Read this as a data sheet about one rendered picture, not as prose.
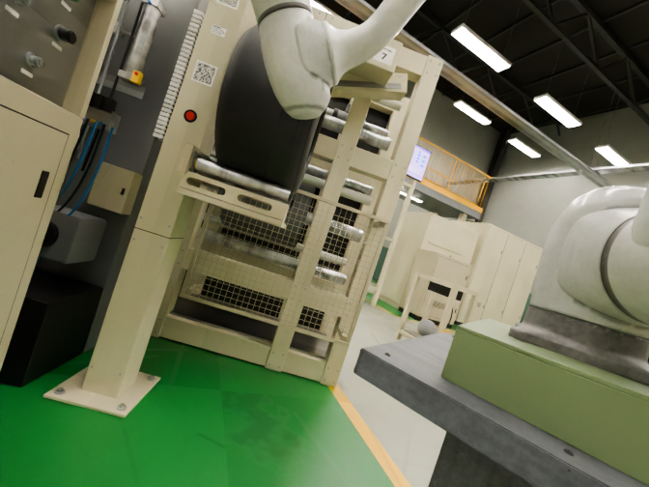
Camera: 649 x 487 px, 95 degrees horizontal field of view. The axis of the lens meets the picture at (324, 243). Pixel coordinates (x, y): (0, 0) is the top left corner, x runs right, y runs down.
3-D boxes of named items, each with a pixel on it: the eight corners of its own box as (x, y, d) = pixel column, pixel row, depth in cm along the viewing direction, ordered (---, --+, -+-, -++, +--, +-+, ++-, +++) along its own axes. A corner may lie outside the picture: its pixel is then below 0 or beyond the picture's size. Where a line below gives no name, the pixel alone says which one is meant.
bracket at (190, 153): (176, 170, 96) (185, 141, 96) (211, 188, 135) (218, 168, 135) (186, 174, 96) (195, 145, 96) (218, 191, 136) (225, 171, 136)
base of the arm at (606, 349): (631, 366, 54) (638, 337, 54) (676, 396, 36) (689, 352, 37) (515, 327, 65) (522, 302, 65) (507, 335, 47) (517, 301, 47)
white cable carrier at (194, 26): (152, 135, 106) (194, 8, 106) (158, 139, 111) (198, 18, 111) (164, 139, 107) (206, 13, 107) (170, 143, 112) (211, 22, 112)
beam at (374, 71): (268, 21, 132) (278, -11, 132) (272, 55, 158) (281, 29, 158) (394, 72, 138) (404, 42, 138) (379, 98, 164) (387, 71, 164)
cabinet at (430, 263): (415, 320, 519) (438, 252, 519) (397, 309, 570) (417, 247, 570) (452, 329, 554) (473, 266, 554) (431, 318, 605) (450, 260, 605)
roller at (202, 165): (197, 154, 101) (198, 163, 105) (190, 162, 99) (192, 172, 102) (295, 187, 105) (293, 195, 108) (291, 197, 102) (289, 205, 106)
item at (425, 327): (430, 362, 288) (456, 284, 288) (394, 337, 343) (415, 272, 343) (456, 367, 301) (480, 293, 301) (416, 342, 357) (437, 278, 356)
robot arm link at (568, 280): (595, 324, 56) (628, 213, 56) (710, 358, 38) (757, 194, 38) (508, 299, 58) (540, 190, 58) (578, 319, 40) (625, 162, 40)
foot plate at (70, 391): (42, 397, 98) (44, 390, 98) (97, 362, 125) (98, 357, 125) (124, 417, 101) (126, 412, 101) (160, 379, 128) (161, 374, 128)
